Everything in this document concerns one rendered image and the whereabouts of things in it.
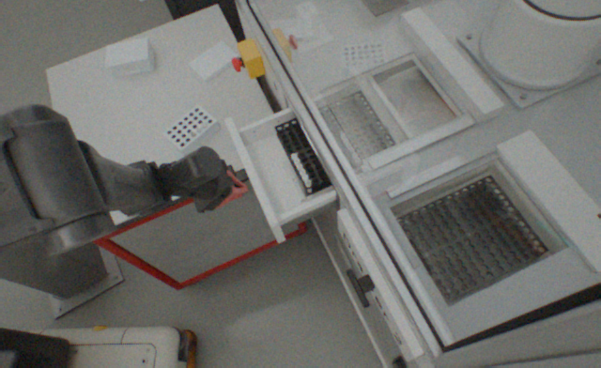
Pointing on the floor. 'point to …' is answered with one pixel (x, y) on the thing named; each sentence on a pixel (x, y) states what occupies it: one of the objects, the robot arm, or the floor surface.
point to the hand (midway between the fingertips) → (241, 190)
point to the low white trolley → (129, 151)
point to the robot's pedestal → (62, 273)
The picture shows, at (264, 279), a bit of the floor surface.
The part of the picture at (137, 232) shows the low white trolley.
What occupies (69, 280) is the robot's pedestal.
